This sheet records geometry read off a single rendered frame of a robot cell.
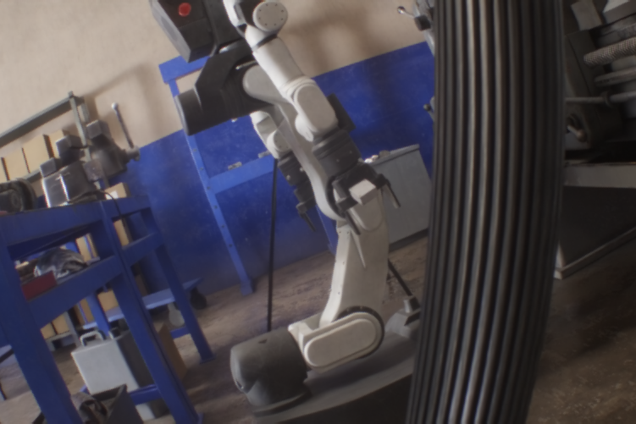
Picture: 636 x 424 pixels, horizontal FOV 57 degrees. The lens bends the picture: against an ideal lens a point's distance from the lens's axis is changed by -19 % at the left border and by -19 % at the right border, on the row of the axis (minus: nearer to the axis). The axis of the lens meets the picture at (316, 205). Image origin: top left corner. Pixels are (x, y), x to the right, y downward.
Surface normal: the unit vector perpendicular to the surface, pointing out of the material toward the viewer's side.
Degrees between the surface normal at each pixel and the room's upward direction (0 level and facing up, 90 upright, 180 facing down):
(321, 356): 90
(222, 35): 123
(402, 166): 90
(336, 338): 90
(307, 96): 90
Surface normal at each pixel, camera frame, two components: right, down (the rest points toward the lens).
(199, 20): 0.22, -0.02
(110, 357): -0.12, 0.11
